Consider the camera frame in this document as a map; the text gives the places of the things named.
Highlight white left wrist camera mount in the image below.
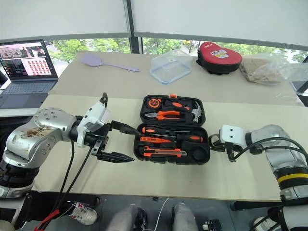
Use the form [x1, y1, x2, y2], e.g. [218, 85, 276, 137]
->
[77, 101, 111, 149]

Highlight orange voltage tester pen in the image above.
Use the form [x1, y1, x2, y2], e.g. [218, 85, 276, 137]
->
[140, 136, 173, 143]

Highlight orange black tape measure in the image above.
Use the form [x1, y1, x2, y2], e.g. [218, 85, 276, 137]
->
[147, 98, 163, 109]

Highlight orange black utility knife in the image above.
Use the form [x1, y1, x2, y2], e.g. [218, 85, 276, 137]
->
[139, 145, 188, 158]

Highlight open laptop computer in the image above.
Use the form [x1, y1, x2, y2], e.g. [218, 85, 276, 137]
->
[0, 39, 60, 109]

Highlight red cable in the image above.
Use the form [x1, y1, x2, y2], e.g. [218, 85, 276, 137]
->
[35, 208, 61, 231]

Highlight black table crossbar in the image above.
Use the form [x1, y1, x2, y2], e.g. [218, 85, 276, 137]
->
[230, 200, 285, 212]

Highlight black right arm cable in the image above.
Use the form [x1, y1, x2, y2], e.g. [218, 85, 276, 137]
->
[231, 136, 308, 163]

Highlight claw hammer black orange handle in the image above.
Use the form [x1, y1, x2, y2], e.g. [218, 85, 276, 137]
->
[165, 99, 205, 124]

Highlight black grey device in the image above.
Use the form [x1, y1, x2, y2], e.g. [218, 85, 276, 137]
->
[290, 80, 308, 107]

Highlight white roller blind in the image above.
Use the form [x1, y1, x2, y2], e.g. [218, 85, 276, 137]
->
[129, 0, 308, 51]
[0, 0, 132, 41]

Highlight white shoe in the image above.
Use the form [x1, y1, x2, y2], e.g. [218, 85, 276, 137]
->
[252, 216, 281, 231]

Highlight black tool case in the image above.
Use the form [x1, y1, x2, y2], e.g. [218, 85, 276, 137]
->
[133, 94, 211, 166]

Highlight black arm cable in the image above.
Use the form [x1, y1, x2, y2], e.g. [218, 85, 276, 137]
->
[38, 92, 109, 231]
[231, 136, 308, 163]

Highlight black electrical tape roll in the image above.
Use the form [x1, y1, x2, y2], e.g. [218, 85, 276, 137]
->
[208, 133, 221, 152]

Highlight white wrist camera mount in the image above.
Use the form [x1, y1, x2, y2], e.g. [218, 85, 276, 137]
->
[219, 124, 249, 148]
[77, 101, 111, 149]

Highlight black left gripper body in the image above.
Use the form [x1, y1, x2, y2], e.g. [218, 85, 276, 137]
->
[85, 122, 113, 156]

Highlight grey rounded shape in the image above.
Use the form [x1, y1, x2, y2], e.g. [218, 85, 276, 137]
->
[105, 204, 148, 231]
[171, 202, 198, 231]

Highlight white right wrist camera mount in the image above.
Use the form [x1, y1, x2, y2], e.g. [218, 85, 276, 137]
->
[219, 124, 249, 148]

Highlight beige folded cloth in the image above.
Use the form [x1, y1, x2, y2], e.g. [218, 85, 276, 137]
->
[239, 56, 286, 85]

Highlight thin white cable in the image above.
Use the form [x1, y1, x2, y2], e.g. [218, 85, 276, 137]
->
[154, 197, 169, 231]

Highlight white red sneaker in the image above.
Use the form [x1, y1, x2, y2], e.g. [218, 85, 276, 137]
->
[69, 203, 98, 226]

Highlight orange black handle screwdriver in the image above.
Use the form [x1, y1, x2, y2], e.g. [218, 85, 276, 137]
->
[151, 133, 204, 143]
[141, 126, 191, 136]

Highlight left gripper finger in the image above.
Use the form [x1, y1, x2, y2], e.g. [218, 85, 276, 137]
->
[97, 151, 135, 164]
[110, 121, 141, 136]

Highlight red and black bag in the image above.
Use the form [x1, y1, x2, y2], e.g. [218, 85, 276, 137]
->
[196, 41, 243, 76]

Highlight clear plastic food container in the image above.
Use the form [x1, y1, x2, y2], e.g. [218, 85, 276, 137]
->
[150, 49, 193, 85]

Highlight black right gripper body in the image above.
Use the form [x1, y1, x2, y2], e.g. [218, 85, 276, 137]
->
[222, 141, 243, 163]

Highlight dark window post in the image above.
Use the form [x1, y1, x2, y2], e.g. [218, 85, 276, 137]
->
[126, 0, 144, 54]

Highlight small black white device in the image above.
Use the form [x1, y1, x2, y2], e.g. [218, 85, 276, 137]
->
[202, 218, 222, 231]

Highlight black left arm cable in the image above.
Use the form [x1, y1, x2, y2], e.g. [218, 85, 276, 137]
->
[38, 92, 109, 231]

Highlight orange handled pliers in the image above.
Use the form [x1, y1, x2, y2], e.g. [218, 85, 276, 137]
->
[144, 110, 184, 121]

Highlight clear plastic bag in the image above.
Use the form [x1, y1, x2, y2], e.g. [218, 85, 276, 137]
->
[243, 52, 308, 85]

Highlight purple spatula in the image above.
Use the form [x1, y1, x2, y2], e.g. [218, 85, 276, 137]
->
[80, 52, 141, 73]

